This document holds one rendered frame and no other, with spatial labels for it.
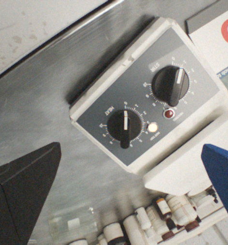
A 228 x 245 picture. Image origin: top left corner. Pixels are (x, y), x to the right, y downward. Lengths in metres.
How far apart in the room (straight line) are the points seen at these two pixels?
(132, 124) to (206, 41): 0.12
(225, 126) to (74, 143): 0.17
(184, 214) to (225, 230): 0.21
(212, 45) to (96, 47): 0.12
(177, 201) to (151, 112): 0.42
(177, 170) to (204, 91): 0.09
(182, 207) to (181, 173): 0.35
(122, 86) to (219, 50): 0.12
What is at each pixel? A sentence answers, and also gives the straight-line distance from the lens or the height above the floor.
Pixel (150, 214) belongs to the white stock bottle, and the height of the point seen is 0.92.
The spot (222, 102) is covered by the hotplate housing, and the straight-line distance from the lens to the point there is 0.19.
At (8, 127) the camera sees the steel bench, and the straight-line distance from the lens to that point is 0.21.
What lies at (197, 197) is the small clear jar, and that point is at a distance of 0.59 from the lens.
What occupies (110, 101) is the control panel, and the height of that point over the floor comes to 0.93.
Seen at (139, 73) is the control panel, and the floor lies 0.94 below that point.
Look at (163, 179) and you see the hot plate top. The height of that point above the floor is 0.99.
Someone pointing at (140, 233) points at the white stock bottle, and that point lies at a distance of 0.58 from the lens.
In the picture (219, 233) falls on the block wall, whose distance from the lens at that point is 0.74.
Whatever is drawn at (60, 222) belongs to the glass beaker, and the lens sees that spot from 0.36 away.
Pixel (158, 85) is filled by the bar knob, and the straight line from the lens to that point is 0.16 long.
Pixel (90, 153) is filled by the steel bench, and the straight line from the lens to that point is 0.26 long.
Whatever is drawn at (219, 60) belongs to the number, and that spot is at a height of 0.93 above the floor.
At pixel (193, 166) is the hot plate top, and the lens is 0.22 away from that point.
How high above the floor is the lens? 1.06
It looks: 43 degrees down
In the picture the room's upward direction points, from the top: 152 degrees clockwise
